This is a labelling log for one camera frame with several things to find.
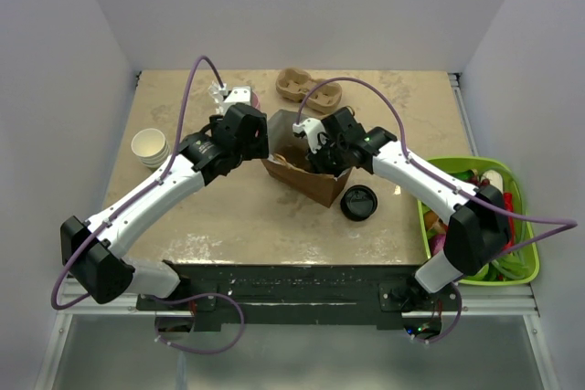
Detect stack of paper cups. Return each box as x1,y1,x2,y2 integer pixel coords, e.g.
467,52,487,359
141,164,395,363
131,128,170,169

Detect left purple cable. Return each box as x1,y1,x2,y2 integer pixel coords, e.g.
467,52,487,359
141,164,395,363
49,55,229,311

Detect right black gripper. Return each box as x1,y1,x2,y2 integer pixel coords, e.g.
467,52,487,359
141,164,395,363
306,136,350,185

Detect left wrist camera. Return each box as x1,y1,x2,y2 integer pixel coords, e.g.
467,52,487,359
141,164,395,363
218,86,255,114

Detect red toy chili pepper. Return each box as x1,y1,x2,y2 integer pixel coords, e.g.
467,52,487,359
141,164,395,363
503,192,516,249

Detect purple toy onion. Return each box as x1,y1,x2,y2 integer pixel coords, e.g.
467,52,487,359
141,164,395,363
429,234,446,256

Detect white toy radish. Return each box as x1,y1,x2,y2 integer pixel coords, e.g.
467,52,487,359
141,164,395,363
482,170,505,193

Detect green plastic basket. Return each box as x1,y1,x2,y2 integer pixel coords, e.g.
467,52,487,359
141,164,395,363
418,156,540,287

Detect pink plastic tumbler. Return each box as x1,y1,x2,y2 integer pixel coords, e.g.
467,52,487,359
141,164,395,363
250,91,261,110

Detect purple toy grapes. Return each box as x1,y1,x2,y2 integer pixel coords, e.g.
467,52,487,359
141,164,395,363
468,174,491,187

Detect stack of black lids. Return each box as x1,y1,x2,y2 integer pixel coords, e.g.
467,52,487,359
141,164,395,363
340,184,378,222

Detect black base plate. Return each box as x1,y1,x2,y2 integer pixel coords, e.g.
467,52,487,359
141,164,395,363
137,264,461,331

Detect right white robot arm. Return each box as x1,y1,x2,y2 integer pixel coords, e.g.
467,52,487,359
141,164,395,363
292,108,512,311

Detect white wrapped straws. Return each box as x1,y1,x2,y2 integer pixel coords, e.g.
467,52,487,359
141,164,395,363
208,81,229,106

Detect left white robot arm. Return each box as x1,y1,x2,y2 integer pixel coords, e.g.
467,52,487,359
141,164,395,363
60,103,269,310

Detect brown paper bag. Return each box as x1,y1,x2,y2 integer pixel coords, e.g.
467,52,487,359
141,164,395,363
261,110,351,207

